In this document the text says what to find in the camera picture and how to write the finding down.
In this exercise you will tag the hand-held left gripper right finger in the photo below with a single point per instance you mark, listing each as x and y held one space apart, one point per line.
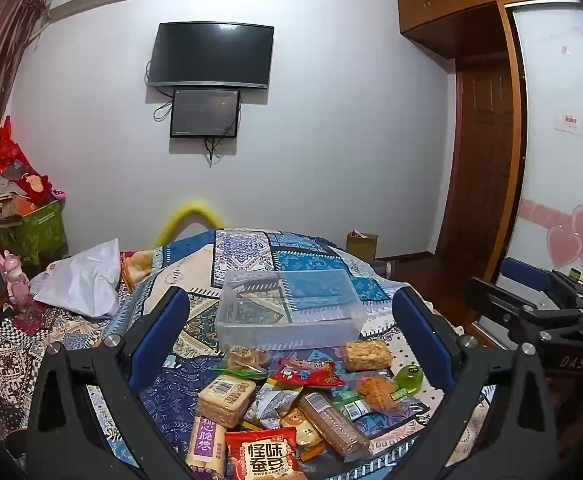
421 330

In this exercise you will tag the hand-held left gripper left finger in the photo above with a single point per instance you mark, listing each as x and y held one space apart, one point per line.
171 317

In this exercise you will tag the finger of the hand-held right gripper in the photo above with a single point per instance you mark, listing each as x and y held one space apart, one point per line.
524 271
501 297

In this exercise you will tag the green jelly cup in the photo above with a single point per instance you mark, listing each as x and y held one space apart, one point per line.
409 377

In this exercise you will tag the orange shredded snack packet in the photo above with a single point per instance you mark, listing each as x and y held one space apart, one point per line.
377 392

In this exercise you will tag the green pea packet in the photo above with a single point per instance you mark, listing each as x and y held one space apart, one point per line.
352 406

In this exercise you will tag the clear plastic container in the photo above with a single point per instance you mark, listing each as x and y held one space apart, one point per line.
291 330

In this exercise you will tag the purple label egg roll packet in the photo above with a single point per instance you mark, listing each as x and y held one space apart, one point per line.
205 447

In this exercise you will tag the red broad bean packet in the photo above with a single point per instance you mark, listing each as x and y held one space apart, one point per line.
264 455

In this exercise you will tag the pink heart stickers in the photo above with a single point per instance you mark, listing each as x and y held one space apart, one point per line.
569 240

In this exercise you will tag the clear bag fried puffs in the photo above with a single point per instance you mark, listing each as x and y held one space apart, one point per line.
368 355

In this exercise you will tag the orange patterned cloth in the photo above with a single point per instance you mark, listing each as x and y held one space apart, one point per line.
135 270

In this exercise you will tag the fried twists clear packet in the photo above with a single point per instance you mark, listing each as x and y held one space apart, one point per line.
244 358

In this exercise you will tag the white sliding wardrobe door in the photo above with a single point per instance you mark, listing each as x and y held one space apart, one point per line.
551 160

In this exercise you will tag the beige biscuit packet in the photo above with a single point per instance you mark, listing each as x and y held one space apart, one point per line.
224 400

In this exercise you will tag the small cardboard box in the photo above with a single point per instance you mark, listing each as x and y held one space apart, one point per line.
362 246

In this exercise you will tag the yellow foam tube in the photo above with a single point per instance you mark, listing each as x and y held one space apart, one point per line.
189 212

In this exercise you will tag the small white red sticker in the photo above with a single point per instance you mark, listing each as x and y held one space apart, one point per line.
569 124

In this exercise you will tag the brown wooden door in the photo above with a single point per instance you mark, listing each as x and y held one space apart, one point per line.
479 160

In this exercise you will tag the red sausage packet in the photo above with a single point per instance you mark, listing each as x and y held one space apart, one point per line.
301 375

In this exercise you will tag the long clear round biscuit packet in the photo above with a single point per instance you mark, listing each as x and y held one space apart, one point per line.
334 425

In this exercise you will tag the silver yellow snack bag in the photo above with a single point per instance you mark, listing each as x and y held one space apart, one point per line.
274 402

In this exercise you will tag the orange cartoon snack packet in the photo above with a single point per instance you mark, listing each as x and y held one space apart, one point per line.
301 427

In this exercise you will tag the pink toy figure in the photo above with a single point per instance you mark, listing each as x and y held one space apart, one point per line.
16 280

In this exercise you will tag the green storage box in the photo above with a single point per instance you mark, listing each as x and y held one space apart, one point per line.
33 232

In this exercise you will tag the dark red checkered cloth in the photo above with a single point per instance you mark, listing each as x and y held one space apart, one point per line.
1 360

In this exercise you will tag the pile of red cloth items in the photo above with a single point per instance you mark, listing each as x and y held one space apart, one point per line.
13 165

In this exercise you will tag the wooden overhead cabinet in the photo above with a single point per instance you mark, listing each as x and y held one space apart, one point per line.
461 10

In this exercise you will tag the brown striped curtain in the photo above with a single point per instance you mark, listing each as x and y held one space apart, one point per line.
1 85

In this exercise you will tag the small black wall monitor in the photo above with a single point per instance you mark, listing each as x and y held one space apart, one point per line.
205 112

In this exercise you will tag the black wall television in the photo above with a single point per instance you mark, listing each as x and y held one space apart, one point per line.
211 55

